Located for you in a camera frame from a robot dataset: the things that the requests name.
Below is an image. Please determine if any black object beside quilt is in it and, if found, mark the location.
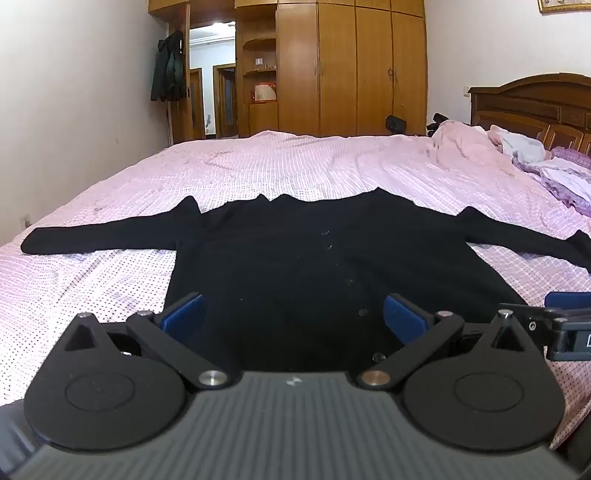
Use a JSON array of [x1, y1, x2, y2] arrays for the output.
[[427, 112, 451, 137]]

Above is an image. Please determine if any purple ruffled cloth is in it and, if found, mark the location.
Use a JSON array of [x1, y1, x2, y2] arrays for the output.
[[512, 147, 591, 215]]

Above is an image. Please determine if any dark hanging jacket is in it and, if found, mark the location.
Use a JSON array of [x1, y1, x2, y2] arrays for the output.
[[151, 30, 186, 103]]

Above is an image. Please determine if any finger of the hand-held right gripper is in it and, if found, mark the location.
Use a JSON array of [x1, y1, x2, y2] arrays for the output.
[[498, 291, 591, 331]]

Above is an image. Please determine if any bed with pink checked sheet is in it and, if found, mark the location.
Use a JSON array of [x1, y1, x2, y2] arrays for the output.
[[0, 130, 591, 462]]

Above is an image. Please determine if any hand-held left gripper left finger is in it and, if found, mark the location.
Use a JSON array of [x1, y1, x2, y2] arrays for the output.
[[62, 293, 230, 389]]

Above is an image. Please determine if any wooden bedroom door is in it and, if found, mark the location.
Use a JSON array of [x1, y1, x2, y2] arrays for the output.
[[168, 4, 193, 144]]

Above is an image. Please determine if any carved wooden headboard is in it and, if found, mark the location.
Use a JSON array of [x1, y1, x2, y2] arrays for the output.
[[468, 73, 591, 155]]

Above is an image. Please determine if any wooden hallway door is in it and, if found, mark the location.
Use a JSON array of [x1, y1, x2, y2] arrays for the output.
[[189, 68, 205, 140]]

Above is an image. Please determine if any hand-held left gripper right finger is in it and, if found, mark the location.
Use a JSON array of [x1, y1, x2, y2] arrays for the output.
[[358, 293, 546, 389]]

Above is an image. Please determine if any white cloth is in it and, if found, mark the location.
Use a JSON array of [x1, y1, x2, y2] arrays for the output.
[[501, 131, 548, 162]]

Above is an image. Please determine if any wooden wardrobe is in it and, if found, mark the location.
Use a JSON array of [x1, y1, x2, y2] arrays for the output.
[[148, 0, 428, 138]]

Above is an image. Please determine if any framed wall picture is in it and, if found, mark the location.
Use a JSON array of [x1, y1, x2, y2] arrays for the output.
[[538, 0, 591, 14]]

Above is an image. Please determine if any crumpled pink quilt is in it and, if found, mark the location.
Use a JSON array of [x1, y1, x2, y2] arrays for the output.
[[429, 119, 550, 168]]

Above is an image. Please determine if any black sweater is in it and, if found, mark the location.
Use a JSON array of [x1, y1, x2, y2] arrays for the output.
[[21, 189, 591, 371]]

